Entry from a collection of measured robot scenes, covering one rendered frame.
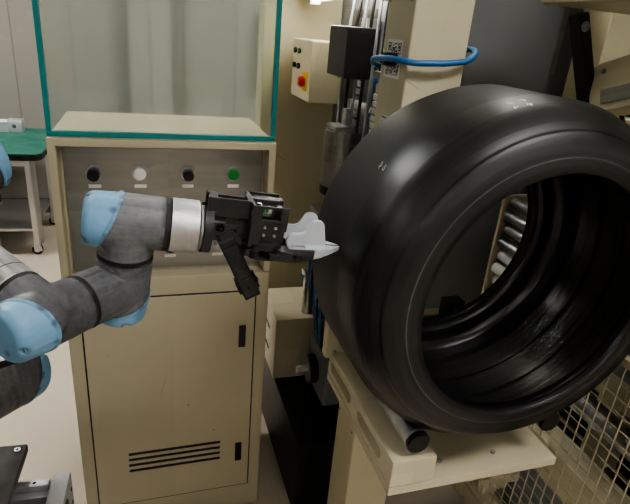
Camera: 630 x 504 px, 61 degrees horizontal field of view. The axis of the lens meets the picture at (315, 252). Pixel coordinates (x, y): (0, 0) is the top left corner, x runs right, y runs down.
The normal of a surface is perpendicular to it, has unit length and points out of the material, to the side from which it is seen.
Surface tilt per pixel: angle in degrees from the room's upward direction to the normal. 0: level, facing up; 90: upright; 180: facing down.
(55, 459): 0
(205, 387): 90
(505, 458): 0
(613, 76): 90
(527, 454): 0
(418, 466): 90
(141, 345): 90
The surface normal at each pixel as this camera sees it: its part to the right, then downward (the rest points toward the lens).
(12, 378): 0.71, 0.24
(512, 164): 0.22, 0.24
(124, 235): 0.26, 0.50
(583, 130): 0.25, -0.41
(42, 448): 0.08, -0.92
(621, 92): -0.95, 0.04
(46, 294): 0.32, -0.82
